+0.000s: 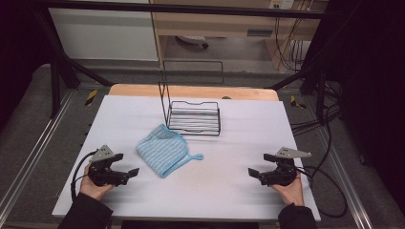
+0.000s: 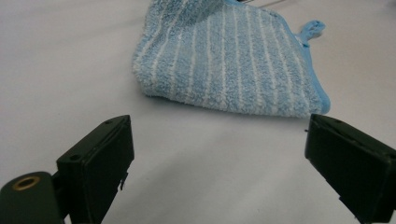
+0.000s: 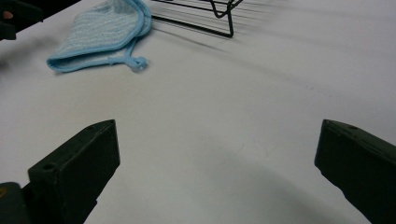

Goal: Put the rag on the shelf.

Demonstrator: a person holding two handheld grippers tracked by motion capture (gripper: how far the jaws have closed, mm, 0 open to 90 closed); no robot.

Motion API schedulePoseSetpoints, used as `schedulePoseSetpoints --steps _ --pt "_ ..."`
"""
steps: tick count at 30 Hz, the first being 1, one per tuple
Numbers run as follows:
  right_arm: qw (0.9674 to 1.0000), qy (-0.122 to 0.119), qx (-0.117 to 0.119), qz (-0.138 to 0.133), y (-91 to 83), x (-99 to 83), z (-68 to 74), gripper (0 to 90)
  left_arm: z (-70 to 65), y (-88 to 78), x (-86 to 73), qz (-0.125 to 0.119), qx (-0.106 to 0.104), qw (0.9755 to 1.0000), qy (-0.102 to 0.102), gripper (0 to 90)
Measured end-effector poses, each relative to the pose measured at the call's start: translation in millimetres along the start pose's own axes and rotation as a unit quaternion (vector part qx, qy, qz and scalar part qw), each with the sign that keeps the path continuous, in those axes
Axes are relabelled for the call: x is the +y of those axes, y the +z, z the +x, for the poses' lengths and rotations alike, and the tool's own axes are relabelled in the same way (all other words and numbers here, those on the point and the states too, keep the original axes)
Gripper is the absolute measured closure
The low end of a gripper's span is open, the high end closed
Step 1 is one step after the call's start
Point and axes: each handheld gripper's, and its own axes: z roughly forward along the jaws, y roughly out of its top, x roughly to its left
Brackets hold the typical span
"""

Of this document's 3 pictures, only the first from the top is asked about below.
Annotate yellow black tape marker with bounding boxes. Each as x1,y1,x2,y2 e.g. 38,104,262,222
289,94,307,110
84,89,98,107

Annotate blue striped towel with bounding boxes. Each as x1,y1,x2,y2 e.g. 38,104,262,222
136,123,204,178

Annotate white foam mat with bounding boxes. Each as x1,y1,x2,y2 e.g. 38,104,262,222
51,94,322,223

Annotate white cabinet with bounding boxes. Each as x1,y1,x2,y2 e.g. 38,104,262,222
49,7,160,62

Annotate white chair base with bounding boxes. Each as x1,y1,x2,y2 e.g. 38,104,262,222
174,34,210,50

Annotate hand-held gripper cable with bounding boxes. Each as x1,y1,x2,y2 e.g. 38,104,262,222
70,150,97,200
295,164,349,219

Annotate hanging desk cables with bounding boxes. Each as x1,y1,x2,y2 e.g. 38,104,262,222
272,14,308,72

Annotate black wire rack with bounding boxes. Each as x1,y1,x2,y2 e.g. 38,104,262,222
158,59,225,137

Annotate light wooden desk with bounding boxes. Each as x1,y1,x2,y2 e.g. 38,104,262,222
148,0,330,72

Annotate white wall socket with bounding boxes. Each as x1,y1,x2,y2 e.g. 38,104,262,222
268,0,296,10

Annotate aluminium rail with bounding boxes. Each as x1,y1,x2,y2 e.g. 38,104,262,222
0,90,76,221
317,126,374,229

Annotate black metal frame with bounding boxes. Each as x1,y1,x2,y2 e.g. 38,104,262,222
31,0,333,126

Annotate person's right hand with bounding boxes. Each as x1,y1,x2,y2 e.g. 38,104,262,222
269,173,306,207

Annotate right hand-held gripper cable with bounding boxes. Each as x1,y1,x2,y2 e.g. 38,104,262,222
295,164,349,219

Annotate left hand-held gripper cable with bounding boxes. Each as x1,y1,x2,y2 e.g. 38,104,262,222
70,150,97,200

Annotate person's left hand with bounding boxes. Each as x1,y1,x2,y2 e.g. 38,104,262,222
78,173,116,202

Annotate black floor cables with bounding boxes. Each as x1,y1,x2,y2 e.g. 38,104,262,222
289,80,343,136

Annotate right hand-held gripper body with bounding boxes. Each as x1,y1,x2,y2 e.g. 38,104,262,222
259,146,312,188

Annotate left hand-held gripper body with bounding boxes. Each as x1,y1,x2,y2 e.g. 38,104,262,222
87,144,130,188

